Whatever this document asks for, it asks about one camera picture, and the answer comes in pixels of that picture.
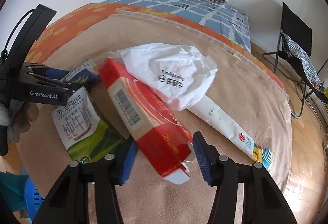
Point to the black folding chair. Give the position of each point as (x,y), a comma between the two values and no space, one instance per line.
(299,32)

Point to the blue checkered bedsheet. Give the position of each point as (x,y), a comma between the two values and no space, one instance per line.
(224,19)

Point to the blue striped chair cushion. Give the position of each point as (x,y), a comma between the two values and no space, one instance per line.
(294,50)

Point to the green white milk carton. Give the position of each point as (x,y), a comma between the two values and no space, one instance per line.
(86,136)

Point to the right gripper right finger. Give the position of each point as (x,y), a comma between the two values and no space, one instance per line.
(263,200)

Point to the long white toothpaste box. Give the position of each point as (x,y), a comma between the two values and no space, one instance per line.
(218,119)

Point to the red cardboard box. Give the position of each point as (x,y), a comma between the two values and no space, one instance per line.
(165,141)

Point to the white plastic bag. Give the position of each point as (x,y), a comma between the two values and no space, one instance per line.
(180,75)

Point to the beige blanket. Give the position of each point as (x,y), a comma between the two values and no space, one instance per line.
(241,89)

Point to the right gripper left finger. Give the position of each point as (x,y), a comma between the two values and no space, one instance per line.
(67,200)

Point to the teal package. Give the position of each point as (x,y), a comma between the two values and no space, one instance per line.
(86,73)

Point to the orange floral bedsheet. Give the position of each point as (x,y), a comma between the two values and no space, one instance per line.
(76,22)

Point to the gloved left hand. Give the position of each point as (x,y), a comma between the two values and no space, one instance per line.
(18,119)

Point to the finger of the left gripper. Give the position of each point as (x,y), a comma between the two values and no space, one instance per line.
(40,73)
(40,89)

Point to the blue plastic trash basket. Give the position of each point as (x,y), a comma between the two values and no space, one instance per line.
(32,198)

